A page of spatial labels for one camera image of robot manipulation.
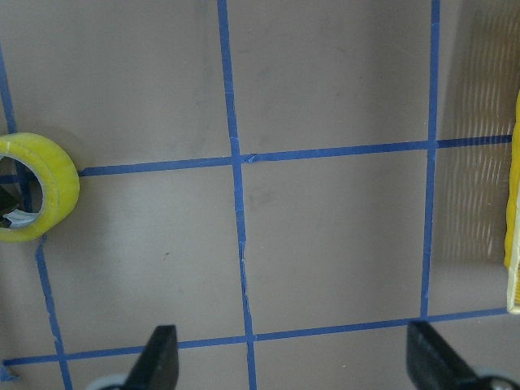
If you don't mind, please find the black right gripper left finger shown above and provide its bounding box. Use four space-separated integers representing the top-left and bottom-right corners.
1 188 24 228

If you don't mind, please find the yellow tape roll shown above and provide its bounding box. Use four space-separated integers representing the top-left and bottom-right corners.
1 132 80 243

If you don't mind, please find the yellow woven basket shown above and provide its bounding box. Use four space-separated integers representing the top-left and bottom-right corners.
504 96 519 314

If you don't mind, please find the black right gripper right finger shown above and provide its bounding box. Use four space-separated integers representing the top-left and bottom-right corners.
407 321 488 390

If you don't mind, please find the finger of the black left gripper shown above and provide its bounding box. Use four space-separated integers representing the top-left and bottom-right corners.
124 325 179 390

